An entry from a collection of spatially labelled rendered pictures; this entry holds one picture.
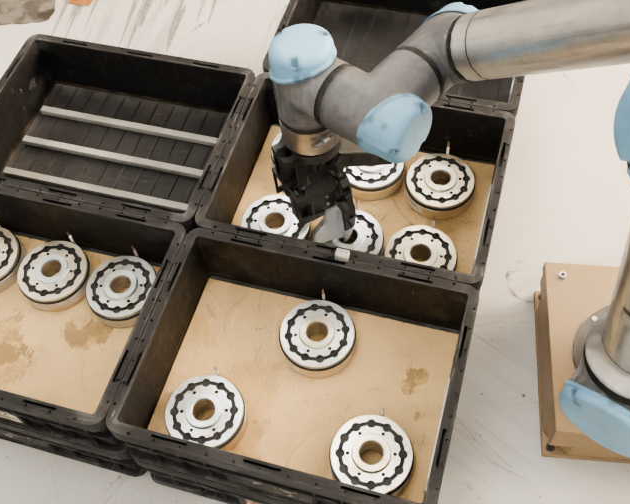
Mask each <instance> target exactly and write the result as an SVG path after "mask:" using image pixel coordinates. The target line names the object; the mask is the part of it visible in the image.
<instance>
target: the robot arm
mask: <svg viewBox="0 0 630 504"><path fill-rule="evenodd" d="M268 55H269V63H270V71H269V75H270V79H271V80H272V83H273V88H274V94H275V99H276V104H277V110H278V117H279V122H280V128H281V133H282V139H283V141H281V142H279V143H277V144H275V145H273V146H271V148H272V153H273V158H274V163H275V167H273V168H271V169H272V173H273V178H274V183H275V188H276V192H277V194H278V193H280V192H282V191H283V192H284V193H285V195H286V196H287V197H289V199H290V202H291V207H292V213H293V214H294V215H295V217H296V218H297V220H298V221H299V225H300V227H301V226H303V225H305V224H307V223H309V222H311V221H314V220H316V219H318V218H320V217H322V216H323V217H324V224H323V226H322V227H321V228H320V229H319V230H318V231H317V232H316V233H315V235H314V242H319V243H323V242H327V241H330V240H333V239H337V238H340V242H341V243H345V242H346V241H347V240H348V239H349V237H350V235H351V233H352V231H353V227H354V226H355V221H356V210H355V205H354V202H353V197H352V189H351V185H350V181H349V178H348V176H347V174H346V173H345V171H344V168H345V167H353V166H371V165H389V164H392V163H403V162H405V161H407V160H409V159H410V158H411V157H413V156H414V155H415V154H416V153H417V151H418V150H419V148H420V145H421V144H422V142H424V141H425V140H426V138H427V135H428V133H429V131H430V127H431V124H432V111H431V108H430V107H431V106H432V105H433V104H434V103H435V102H436V101H437V100H438V99H439V98H440V97H441V96H442V95H443V94H444V93H445V92H446V91H447V90H448V89H449V88H450V87H452V86H453V85H455V84H458V83H466V82H474V81H482V80H491V79H499V78H508V77H517V76H526V75H535V74H543V73H552V72H561V71H570V70H579V69H587V68H596V67H605V66H614V65H623V64H630V0H526V1H521V2H516V3H511V4H507V5H502V6H497V7H492V8H488V9H483V10H478V9H476V8H475V7H473V6H471V5H465V4H463V3H462V2H455V3H451V4H448V5H446V6H445V7H443V8H442V9H441V10H440V11H438V12H435V13H434V14H432V15H431V16H430V17H428V18H427V19H426V20H425V22H424V23H423V24H422V26H421V27H420V28H418V29H417V30H416V31H415V32H414V33H413V34H412V35H411V36H410V37H408V38H407V39H406V40H405V41H404V42H403V43H402V44H401V45H400V46H398V47H397V48H396V49H395V50H394V51H393V52H392V53H391V54H390V55H389V56H388V57H386V58H385V59H384V60H383V61H382V62H381V63H380V64H379V65H377V66H376V67H375V68H374V69H373V70H372V71H371V72H370V73H367V72H365V71H363V70H361V69H359V68H357V67H355V66H353V65H351V64H349V63H347V62H344V61H342V60H340V59H338V58H337V57H336V55H337V50H336V47H335V46H334V42H333V39H332V37H331V35H330V34H329V33H328V31H326V30H325V29H324V28H322V27H320V26H317V25H313V24H297V25H292V26H290V27H287V28H285V29H283V30H282V31H281V32H279V33H277V35H276V36H275V37H274V38H273V39H272V41H271V43H270V45H269V50H268ZM613 134H614V142H615V147H616V151H617V154H618V157H619V159H620V160H621V161H627V174H628V175H629V176H630V80H629V82H628V84H627V87H626V88H625V90H624V92H623V94H622V96H621V97H620V100H619V102H618V105H617V108H616V112H615V116H614V125H613ZM277 178H278V180H279V181H280V182H281V184H282V185H280V186H278V182H277ZM336 202H337V203H336ZM564 385H565V386H564V388H563V389H562V391H561V392H560V394H559V404H560V406H561V409H562V411H563V412H564V414H565V415H566V416H567V418H568V419H569V420H570V421H571V422H572V423H573V424H574V425H575V426H576V427H577V428H578V429H579V430H580V431H582V432H583V433H584V434H585V435H587V436H588V437H590V438H591V439H592V440H594V441H595V442H597V443H599V444H600V445H602V446H604V447H606V448H607V449H609V450H611V451H613V452H616V453H618V454H620V455H623V456H626V457H630V228H629V232H628V236H627V240H626V244H625V248H624V252H623V256H622V260H621V264H620V268H619V272H618V275H617V279H616V283H615V287H614V291H613V295H612V299H611V303H610V307H609V311H608V312H607V313H605V314H603V315H602V316H600V317H599V318H598V319H597V320H596V321H595V322H594V323H593V325H592V326H591V328H590V330H589V331H588V334H587V337H586V340H585V345H584V348H583V353H582V357H581V361H580V363H579V365H578V367H577V369H576V370H575V372H574V373H573V375H572V376H571V377H570V379H569V380H566V381H565V382H564Z"/></svg>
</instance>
